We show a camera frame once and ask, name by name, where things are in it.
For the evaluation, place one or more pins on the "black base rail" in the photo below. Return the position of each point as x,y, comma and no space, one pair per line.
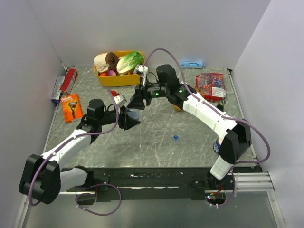
152,183

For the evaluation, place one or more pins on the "orange razor box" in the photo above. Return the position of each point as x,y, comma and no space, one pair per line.
71,108

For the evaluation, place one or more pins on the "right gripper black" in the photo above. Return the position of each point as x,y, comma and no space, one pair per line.
141,93

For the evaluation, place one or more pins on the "blue tissue pack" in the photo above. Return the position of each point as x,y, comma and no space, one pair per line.
192,64

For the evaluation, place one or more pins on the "purple grey box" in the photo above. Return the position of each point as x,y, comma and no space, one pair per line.
56,94

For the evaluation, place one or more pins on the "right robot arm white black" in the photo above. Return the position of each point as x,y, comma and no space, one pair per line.
234,136

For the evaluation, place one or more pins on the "small dark jar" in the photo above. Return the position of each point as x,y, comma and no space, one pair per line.
221,105

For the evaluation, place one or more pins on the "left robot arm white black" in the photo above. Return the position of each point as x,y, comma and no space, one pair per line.
43,178

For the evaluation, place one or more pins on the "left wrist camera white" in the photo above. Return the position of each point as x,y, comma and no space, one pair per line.
119,99

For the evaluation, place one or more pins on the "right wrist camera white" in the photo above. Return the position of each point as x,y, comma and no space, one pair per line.
142,71

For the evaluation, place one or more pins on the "aluminium frame rail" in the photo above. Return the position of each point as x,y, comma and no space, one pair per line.
253,182

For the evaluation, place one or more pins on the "blue bottle cap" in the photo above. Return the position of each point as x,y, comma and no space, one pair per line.
175,137

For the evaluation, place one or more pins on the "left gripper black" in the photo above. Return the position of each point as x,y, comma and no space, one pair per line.
128,122

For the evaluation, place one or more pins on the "red box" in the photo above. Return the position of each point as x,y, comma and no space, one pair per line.
69,81

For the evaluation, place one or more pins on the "clear blue water bottle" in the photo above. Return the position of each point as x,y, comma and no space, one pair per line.
133,113

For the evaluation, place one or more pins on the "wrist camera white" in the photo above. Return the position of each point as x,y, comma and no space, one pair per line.
142,71
119,99

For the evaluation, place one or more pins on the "red snack bag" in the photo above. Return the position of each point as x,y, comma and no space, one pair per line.
211,86

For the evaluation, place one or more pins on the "plush cabbage toy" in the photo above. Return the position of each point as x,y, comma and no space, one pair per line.
128,62

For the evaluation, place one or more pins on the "orange drink bottle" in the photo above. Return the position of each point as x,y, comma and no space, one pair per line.
176,108

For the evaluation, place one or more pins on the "brown beige plush toy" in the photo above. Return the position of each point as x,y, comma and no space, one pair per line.
106,61

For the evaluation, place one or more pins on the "yellow plastic basket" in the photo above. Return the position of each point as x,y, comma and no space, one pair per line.
117,81

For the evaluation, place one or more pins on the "white blue can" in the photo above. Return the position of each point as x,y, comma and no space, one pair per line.
217,145

